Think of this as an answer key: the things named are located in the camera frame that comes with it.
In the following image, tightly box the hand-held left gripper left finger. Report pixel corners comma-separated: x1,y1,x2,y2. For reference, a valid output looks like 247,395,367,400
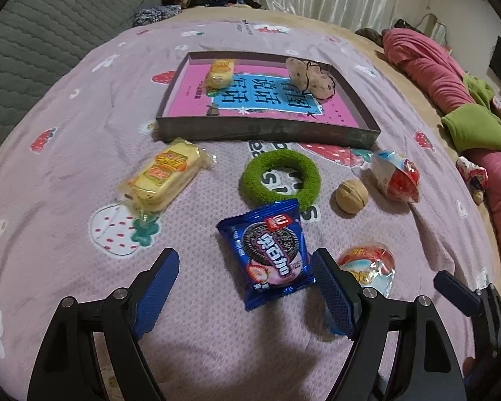
27,247,180,401

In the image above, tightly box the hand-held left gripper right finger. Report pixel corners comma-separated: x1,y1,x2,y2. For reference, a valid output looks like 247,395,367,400
311,248,479,401

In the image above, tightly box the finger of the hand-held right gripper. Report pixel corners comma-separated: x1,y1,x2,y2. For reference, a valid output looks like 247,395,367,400
434,271,482,317

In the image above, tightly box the red white egg toy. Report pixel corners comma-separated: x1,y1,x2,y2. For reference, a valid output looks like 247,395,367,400
336,241,397,299
370,149,422,205

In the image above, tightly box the blue cookie packet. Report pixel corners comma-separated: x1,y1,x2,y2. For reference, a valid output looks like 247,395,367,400
216,199,316,312

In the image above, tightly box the green fuzzy ring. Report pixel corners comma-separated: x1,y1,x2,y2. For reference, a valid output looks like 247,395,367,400
239,149,322,212

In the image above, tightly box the shallow cardboard box pink bottom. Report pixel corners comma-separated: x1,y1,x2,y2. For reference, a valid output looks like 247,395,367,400
156,51,381,151

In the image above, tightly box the walnut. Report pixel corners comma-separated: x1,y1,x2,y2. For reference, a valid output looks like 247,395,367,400
334,179,369,219

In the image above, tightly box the large yellow cake packet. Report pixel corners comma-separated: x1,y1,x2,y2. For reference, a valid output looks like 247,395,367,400
116,137,218,215

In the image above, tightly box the small floral scrunchie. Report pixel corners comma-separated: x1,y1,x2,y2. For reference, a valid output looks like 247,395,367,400
456,156,489,205

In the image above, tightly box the pink strawberry printed blanket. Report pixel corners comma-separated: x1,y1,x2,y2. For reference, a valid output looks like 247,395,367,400
0,19,501,401

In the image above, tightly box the green fleece blanket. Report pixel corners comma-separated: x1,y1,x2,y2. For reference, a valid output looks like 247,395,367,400
441,73,501,154

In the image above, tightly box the beige spotted plush toy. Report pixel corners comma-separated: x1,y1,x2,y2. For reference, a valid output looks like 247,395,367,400
285,56,340,102

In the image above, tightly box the small yellow cake packet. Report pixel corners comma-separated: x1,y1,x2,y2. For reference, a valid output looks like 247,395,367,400
206,58,237,89

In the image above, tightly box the pink quilt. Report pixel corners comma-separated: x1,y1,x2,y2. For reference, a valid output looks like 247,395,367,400
382,28,501,270

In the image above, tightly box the dark brown cloth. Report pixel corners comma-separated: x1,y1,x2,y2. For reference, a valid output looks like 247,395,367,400
355,28,385,46

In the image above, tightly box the dark floral cloth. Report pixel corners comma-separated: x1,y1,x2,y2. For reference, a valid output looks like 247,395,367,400
132,4,182,27

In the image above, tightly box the grey quilted headboard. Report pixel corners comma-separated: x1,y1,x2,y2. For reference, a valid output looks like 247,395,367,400
0,0,163,95

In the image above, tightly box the white arched mirror frame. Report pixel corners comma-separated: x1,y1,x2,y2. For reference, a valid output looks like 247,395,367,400
417,13,448,41

